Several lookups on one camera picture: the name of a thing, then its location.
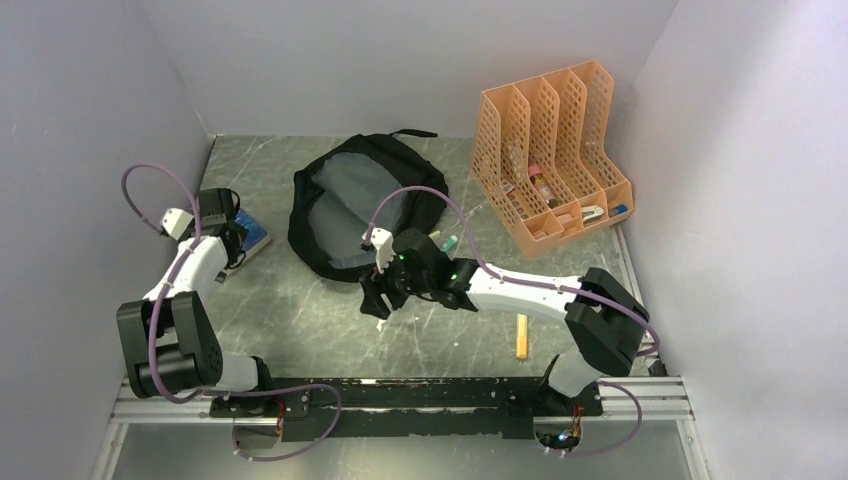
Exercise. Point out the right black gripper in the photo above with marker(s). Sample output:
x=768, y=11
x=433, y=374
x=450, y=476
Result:
x=373, y=302

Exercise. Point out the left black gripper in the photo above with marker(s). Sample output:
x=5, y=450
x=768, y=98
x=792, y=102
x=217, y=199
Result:
x=242, y=234

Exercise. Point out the blue orange paperback book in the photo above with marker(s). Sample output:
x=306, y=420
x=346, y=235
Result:
x=256, y=239

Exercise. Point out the black student backpack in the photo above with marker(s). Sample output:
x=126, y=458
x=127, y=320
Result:
x=336, y=195

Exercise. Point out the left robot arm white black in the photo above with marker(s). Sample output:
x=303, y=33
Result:
x=170, y=325

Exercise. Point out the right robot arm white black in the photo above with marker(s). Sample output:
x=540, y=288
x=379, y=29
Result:
x=606, y=323

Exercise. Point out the green capped white marker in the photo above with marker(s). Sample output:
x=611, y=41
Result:
x=449, y=243

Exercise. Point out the yellow highlighter marker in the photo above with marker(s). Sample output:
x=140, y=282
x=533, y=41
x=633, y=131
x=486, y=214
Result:
x=521, y=347

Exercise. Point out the pink capped bottle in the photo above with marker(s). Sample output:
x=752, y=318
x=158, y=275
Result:
x=541, y=185

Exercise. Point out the orange plastic file organizer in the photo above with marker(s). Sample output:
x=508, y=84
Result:
x=557, y=120

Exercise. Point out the silver stapler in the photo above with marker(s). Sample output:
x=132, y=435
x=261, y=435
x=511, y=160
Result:
x=590, y=214

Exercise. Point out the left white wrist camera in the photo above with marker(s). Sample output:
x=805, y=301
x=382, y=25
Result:
x=175, y=222

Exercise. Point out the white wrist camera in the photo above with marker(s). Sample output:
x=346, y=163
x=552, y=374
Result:
x=382, y=242
x=175, y=222

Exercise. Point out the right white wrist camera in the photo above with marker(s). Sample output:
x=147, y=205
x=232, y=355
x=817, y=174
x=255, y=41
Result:
x=382, y=242

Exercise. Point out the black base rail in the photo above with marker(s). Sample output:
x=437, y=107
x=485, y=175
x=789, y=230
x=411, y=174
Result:
x=303, y=409

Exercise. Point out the aluminium frame rail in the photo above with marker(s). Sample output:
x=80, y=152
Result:
x=660, y=399

